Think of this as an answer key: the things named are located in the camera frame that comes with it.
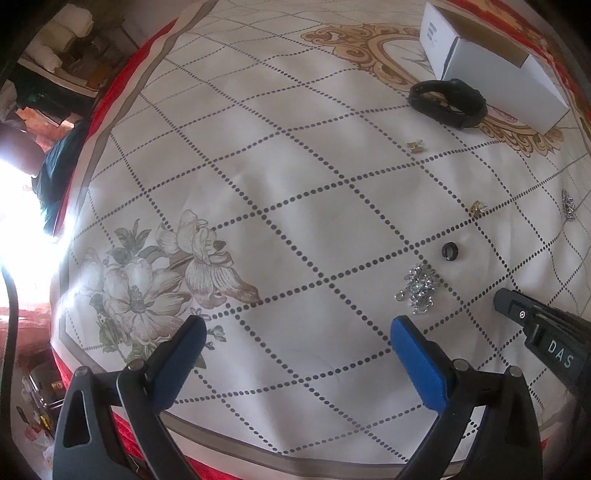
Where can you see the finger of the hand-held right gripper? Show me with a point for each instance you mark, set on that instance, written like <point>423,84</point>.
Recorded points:
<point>535,323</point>

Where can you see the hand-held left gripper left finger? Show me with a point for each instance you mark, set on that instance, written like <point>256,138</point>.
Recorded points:
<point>182,350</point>

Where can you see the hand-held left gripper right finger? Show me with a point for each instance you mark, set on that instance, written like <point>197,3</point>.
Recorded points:
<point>422,364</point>

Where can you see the silver crystal earring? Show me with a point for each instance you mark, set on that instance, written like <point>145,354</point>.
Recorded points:
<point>568,205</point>

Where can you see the gold earring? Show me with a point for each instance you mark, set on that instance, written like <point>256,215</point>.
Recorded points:
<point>415,146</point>
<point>477,208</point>

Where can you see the black wristband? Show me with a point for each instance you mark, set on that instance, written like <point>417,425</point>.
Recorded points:
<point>450,104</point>

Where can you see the white cardboard box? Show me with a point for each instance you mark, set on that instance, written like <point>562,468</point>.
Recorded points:
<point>489,55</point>

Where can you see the floral printed bedsheet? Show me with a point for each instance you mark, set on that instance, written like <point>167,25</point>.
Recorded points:
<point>295,194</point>

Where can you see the dark blue cloth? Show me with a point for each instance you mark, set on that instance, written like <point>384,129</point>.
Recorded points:
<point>60,175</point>

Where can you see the cluttered shelf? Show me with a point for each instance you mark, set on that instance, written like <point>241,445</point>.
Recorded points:
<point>64,46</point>

